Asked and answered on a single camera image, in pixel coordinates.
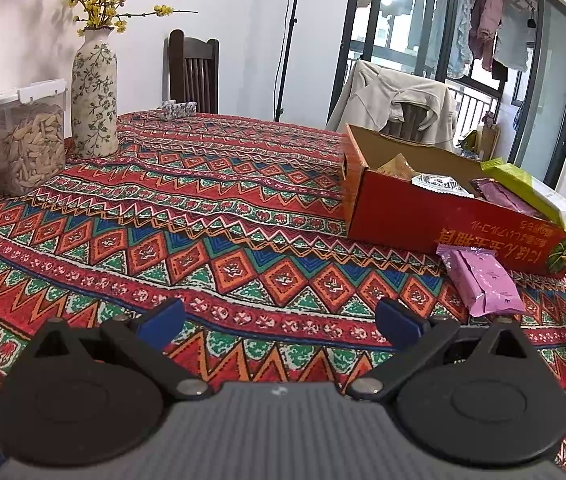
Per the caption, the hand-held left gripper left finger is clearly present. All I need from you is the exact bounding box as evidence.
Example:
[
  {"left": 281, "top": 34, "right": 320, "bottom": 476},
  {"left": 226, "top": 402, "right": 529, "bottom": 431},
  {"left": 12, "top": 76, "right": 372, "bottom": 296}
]
[{"left": 30, "top": 297, "right": 214, "bottom": 403}]

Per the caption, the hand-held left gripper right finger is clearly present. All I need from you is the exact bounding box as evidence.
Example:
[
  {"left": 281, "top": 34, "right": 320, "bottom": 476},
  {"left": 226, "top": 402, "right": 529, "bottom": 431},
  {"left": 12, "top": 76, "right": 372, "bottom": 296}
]
[{"left": 345, "top": 297, "right": 534, "bottom": 403}]

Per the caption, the pink snack packet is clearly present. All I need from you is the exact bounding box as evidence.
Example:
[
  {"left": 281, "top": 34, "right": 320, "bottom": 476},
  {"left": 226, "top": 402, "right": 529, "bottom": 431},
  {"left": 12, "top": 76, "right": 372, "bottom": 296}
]
[
  {"left": 469, "top": 177, "right": 549, "bottom": 221},
  {"left": 436, "top": 243, "right": 526, "bottom": 317}
]

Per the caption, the red cardboard box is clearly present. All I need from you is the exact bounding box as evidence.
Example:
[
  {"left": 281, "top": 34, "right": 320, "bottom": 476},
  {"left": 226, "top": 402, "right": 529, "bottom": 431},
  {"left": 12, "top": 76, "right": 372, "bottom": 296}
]
[{"left": 338, "top": 122, "right": 566, "bottom": 277}]

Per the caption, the green snack packet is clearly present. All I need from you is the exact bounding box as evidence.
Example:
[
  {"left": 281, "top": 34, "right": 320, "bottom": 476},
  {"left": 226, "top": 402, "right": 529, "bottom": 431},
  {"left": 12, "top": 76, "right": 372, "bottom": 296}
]
[{"left": 480, "top": 157, "right": 566, "bottom": 232}]

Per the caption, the white snack packet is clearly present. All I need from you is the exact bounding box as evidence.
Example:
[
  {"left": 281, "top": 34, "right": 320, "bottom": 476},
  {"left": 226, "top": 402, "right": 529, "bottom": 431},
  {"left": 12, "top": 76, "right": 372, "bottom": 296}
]
[{"left": 410, "top": 172, "right": 474, "bottom": 198}]

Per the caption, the brown carton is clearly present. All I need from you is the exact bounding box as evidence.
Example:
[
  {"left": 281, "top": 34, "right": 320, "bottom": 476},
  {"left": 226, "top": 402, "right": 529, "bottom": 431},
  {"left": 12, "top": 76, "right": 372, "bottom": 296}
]
[{"left": 478, "top": 122, "right": 501, "bottom": 161}]

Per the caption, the black sliding glass door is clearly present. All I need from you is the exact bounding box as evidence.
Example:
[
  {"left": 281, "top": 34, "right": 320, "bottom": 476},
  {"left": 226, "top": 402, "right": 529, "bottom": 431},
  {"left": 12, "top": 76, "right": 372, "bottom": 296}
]
[{"left": 345, "top": 0, "right": 566, "bottom": 186}]

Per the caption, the dark wooden chair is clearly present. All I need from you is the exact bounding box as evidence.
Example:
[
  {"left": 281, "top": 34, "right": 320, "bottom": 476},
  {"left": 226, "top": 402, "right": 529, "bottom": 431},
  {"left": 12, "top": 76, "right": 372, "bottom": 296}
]
[
  {"left": 168, "top": 29, "right": 220, "bottom": 115},
  {"left": 380, "top": 100, "right": 431, "bottom": 143}
]

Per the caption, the silvery wrapped packet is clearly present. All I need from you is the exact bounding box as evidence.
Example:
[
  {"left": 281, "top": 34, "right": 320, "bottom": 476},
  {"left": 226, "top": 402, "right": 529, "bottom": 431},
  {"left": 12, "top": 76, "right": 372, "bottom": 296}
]
[{"left": 158, "top": 100, "right": 198, "bottom": 121}]

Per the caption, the clear seed container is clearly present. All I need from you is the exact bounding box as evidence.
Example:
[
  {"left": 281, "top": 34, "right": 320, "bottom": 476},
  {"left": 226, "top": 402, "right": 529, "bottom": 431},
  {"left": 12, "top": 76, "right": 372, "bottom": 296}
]
[{"left": 0, "top": 79, "right": 68, "bottom": 196}]

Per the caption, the beige jacket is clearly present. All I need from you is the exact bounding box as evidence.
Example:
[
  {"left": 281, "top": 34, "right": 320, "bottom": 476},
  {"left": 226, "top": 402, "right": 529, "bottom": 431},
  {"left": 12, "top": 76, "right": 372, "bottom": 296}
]
[{"left": 325, "top": 59, "right": 459, "bottom": 153}]

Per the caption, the floral ceramic vase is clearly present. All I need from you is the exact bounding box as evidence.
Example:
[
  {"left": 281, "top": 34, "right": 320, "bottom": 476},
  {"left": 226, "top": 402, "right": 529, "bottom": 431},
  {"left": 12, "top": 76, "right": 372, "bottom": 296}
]
[{"left": 71, "top": 27, "right": 120, "bottom": 158}]

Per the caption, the white hanging garment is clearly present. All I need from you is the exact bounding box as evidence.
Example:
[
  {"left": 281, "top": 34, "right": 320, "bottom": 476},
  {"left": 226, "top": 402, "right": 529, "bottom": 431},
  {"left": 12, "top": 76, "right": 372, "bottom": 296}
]
[{"left": 493, "top": 0, "right": 534, "bottom": 72}]

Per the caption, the blue hanging garment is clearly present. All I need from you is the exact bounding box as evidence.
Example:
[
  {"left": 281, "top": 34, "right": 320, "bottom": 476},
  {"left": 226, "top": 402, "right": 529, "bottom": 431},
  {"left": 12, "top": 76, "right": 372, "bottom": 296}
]
[{"left": 446, "top": 0, "right": 476, "bottom": 80}]

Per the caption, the pink hanging garment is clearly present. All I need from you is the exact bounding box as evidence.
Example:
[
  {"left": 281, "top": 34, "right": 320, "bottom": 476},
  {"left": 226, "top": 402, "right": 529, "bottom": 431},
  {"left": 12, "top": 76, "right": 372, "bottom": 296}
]
[{"left": 468, "top": 0, "right": 505, "bottom": 72}]

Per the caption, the black light stand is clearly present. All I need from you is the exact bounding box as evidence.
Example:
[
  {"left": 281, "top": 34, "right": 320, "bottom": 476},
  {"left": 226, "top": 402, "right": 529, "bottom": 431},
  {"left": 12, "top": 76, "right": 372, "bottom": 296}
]
[{"left": 274, "top": 0, "right": 306, "bottom": 122}]

